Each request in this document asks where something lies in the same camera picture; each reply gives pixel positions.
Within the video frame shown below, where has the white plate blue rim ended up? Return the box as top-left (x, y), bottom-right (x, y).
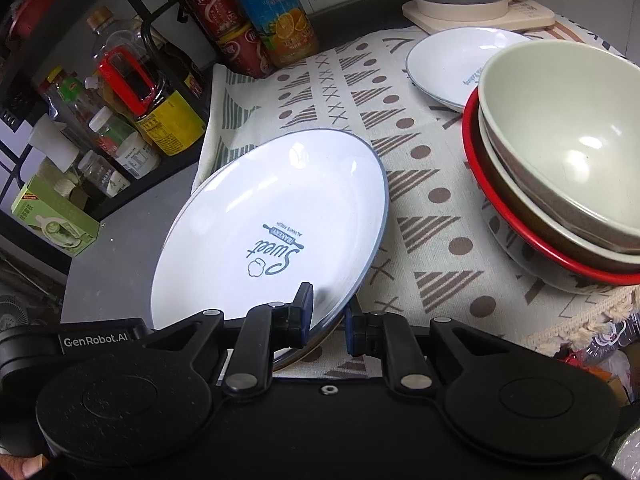
top-left (150, 129), bottom-right (390, 368)
top-left (406, 27), bottom-right (533, 113)

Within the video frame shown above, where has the clear bottle brown cap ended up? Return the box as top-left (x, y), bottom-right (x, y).
top-left (86, 6), bottom-right (166, 91)

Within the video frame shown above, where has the red drink can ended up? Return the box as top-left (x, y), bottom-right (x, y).
top-left (182, 0), bottom-right (246, 41)
top-left (217, 22), bottom-right (276, 79)

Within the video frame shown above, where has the red and black bowl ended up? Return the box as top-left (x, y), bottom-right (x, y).
top-left (461, 87), bottom-right (640, 297)

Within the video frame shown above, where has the yellow-capped bottle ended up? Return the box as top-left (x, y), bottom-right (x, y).
top-left (42, 64), bottom-right (98, 126)

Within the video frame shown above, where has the white-lidded jar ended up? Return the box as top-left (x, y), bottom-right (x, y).
top-left (89, 107), bottom-right (161, 180)

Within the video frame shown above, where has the green cardboard box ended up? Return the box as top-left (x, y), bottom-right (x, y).
top-left (11, 175), bottom-right (101, 256)

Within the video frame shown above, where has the pale green bowl grey outside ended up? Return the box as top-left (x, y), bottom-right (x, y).
top-left (476, 40), bottom-right (640, 241)

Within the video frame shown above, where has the white plastic bottle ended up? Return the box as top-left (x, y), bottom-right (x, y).
top-left (27, 114), bottom-right (81, 173)

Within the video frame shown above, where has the person's left hand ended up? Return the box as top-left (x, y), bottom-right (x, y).
top-left (0, 454), bottom-right (49, 480)

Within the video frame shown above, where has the dark sauce bottle red handle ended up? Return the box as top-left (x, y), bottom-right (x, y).
top-left (97, 45), bottom-right (201, 157)

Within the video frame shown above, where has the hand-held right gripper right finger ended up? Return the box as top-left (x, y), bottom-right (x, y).
top-left (344, 310), bottom-right (506, 396)

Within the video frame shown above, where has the cream kettle base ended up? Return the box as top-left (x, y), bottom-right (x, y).
top-left (402, 0), bottom-right (557, 36)

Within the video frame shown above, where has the small clear jar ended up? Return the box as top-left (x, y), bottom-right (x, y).
top-left (77, 150), bottom-right (132, 197)

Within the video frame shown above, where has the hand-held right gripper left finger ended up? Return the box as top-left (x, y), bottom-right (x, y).
top-left (135, 282), bottom-right (317, 397)

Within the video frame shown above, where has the pale green bowl brown outside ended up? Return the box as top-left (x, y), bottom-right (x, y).
top-left (478, 110), bottom-right (640, 273)

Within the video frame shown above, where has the orange juice bottle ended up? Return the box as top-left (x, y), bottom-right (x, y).
top-left (215, 0), bottom-right (321, 68)

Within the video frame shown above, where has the patterned fringed table cloth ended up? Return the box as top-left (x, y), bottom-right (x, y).
top-left (190, 15), bottom-right (640, 381)

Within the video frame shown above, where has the black metal rack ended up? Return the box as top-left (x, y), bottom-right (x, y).
top-left (0, 0), bottom-right (211, 221)

